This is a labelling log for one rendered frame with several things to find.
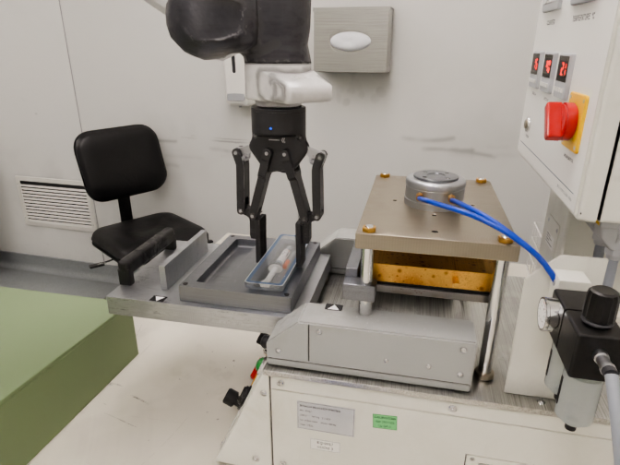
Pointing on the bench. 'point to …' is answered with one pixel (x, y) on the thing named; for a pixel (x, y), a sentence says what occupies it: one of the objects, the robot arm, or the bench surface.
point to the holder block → (223, 286)
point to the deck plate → (482, 394)
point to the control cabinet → (570, 164)
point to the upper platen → (433, 276)
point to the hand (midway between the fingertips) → (280, 242)
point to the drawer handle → (164, 239)
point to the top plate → (439, 219)
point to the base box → (398, 431)
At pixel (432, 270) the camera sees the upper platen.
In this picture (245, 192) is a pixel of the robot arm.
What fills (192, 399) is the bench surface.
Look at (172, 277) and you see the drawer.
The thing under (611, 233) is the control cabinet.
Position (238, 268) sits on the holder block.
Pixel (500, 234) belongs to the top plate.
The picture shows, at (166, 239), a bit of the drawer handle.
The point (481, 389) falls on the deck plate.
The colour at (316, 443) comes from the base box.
